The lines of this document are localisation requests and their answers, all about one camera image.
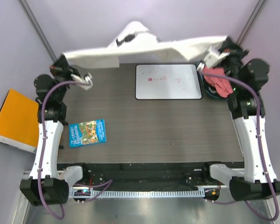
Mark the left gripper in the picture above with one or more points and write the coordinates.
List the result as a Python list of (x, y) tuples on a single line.
[(60, 66)]

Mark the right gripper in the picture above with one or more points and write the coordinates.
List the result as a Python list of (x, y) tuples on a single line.
[(228, 46)]

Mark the white t-shirt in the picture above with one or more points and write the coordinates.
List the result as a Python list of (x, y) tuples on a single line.
[(135, 39)]

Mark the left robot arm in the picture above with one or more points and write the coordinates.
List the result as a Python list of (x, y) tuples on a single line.
[(51, 118)]

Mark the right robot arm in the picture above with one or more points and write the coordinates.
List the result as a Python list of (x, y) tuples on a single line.
[(258, 181)]

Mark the pink t-shirt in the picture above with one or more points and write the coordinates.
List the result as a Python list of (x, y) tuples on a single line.
[(222, 86)]

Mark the black t-shirt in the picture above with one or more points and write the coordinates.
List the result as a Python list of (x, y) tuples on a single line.
[(211, 90)]

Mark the teal laundry basket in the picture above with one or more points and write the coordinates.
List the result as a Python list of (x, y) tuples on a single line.
[(216, 88)]

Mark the blue treehouse book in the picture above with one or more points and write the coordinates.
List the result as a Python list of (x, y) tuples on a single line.
[(87, 133)]

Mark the orange book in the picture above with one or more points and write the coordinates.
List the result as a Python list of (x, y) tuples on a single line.
[(19, 122)]

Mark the white whiteboard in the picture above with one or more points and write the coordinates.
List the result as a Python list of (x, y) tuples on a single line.
[(167, 81)]

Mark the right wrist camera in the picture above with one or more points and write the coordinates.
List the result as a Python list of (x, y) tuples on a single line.
[(211, 58)]

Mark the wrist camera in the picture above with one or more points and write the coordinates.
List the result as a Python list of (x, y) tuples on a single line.
[(85, 82), (211, 58)]

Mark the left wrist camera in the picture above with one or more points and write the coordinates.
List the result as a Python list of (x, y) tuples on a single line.
[(85, 82)]

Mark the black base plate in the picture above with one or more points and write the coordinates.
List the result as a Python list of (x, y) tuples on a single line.
[(187, 173)]

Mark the aluminium rail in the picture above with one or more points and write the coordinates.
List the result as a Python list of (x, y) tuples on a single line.
[(140, 184)]

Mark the white slotted cable duct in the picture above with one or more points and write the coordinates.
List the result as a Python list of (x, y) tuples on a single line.
[(83, 193)]

